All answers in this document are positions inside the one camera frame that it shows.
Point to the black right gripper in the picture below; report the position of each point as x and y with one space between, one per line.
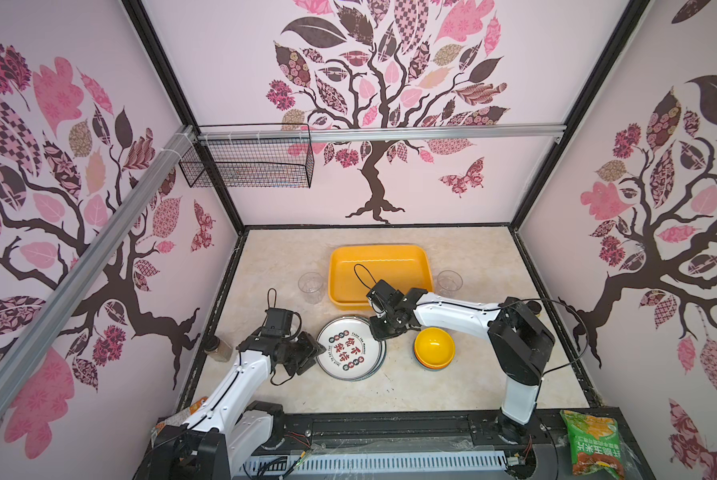
377 334

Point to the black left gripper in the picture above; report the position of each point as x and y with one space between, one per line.
311 350

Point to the white plate red characters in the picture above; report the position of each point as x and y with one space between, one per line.
351 353

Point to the clear plastic cup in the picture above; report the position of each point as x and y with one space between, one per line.
311 285
449 283

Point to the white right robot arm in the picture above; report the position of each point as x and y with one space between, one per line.
522 343

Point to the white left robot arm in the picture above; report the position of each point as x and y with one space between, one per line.
228 427

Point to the yellow plastic bin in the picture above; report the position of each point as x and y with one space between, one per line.
354 270

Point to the yellow upturned bowl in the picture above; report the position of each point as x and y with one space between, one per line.
434 348

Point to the white vented strip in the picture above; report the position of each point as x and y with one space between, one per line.
373 463

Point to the yellow bottle right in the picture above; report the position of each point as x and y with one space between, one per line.
535 307

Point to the green snack bag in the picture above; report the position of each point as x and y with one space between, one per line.
595 444

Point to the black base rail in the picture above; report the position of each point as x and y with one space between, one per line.
481 427

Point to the black wire basket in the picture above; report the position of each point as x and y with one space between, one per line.
252 156

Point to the aluminium rail back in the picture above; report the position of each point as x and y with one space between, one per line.
388 134

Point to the aluminium rail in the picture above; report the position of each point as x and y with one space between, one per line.
388 134
19 363

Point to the aluminium rail left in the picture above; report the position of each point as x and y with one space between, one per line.
19 363

